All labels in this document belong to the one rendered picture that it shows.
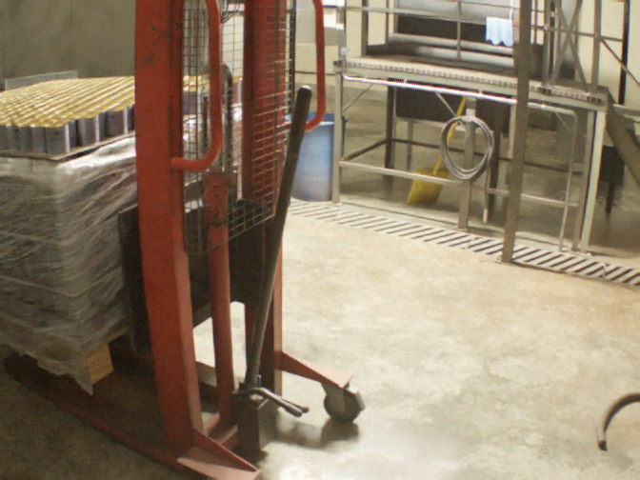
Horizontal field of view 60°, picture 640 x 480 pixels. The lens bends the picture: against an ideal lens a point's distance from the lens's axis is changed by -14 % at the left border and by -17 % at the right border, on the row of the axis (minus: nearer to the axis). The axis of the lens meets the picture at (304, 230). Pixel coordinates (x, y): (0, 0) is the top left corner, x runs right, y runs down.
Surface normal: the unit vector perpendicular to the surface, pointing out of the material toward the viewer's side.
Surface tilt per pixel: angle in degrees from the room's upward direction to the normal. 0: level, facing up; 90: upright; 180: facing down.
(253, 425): 90
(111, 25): 90
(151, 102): 90
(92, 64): 90
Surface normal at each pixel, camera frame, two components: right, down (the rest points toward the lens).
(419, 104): -0.48, 0.30
